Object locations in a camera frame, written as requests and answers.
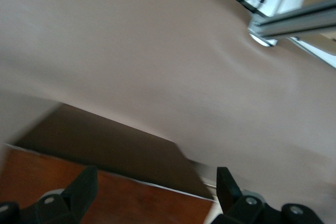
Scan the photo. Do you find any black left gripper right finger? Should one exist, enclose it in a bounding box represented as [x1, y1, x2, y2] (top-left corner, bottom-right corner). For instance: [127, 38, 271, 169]
[213, 166, 282, 224]

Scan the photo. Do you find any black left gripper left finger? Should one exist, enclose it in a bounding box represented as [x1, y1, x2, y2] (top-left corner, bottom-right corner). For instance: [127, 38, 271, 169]
[18, 165, 99, 224]

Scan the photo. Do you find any dark red wooden cabinet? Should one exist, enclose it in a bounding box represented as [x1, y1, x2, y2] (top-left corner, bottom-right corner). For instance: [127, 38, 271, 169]
[0, 102, 215, 224]

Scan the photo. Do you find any brown table cloth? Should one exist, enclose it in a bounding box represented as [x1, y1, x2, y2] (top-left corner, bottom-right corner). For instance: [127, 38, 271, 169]
[0, 0, 336, 224]

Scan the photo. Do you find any grey metal bracket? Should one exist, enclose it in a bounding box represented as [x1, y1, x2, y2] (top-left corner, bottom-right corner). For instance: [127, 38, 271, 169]
[247, 16, 279, 48]

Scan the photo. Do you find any white table edge rail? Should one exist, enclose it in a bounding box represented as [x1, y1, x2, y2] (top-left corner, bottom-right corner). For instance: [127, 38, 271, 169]
[191, 0, 336, 70]

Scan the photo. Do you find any aluminium camera post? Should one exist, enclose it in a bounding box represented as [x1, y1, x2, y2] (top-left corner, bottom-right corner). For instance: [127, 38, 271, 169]
[249, 0, 336, 41]

